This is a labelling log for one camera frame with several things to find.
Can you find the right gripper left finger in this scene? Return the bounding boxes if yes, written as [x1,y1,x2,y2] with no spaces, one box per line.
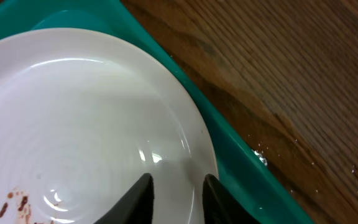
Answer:
[94,173,154,224]

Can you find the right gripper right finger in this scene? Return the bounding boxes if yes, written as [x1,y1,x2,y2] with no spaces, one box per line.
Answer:
[202,174,260,224]

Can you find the white plate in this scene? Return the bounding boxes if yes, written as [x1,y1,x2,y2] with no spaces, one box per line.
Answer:
[0,28,218,223]

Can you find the teal plastic tray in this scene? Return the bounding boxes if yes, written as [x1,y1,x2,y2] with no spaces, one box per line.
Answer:
[0,0,312,223]

